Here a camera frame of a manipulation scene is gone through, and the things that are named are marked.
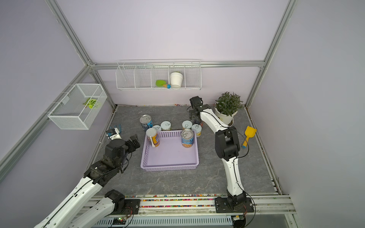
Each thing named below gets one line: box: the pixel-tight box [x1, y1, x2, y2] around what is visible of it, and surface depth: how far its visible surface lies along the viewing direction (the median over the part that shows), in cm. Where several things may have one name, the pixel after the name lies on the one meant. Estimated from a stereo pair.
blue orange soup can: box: [181, 128, 195, 149], surface depth 93 cm
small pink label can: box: [152, 124, 163, 132], surface depth 101 cm
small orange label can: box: [182, 120, 193, 130], surface depth 104 cm
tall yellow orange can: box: [145, 127, 161, 147], surface depth 91 cm
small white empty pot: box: [170, 71, 183, 88], surface depth 95 cm
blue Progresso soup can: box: [139, 114, 154, 132], surface depth 101 cm
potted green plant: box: [213, 91, 244, 126], surface depth 98 cm
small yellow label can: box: [191, 123, 202, 138], surface depth 101 cm
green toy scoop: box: [155, 79, 172, 89], surface depth 101 cm
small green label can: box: [160, 120, 172, 131], surface depth 104 cm
